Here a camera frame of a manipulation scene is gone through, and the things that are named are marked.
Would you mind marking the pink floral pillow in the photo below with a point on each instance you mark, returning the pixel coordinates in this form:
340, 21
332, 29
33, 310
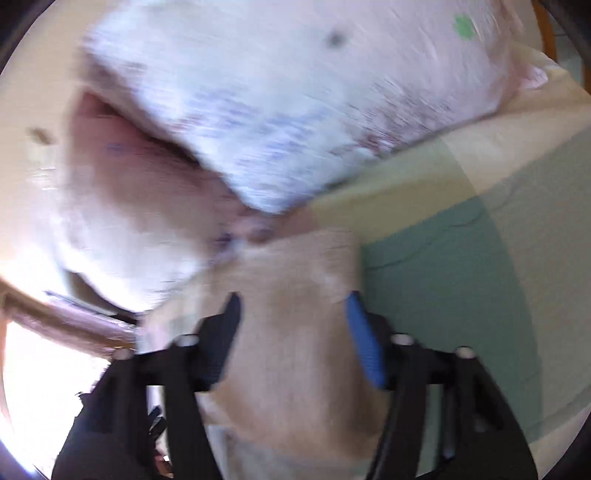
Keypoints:
136, 218

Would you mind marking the green and cream bedsheet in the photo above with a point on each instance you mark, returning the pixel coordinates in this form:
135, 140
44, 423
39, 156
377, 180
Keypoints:
480, 237

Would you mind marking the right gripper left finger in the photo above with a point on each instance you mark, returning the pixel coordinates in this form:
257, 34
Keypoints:
145, 395

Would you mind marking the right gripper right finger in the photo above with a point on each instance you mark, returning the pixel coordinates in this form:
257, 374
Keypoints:
447, 417

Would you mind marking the beige cable-knit sweater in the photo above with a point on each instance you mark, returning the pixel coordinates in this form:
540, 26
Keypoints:
293, 402

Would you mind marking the wooden bed frame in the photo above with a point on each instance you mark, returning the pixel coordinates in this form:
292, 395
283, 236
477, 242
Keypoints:
66, 323

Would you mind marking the white floral pillow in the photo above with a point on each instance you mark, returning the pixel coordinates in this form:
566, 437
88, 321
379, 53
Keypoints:
286, 98

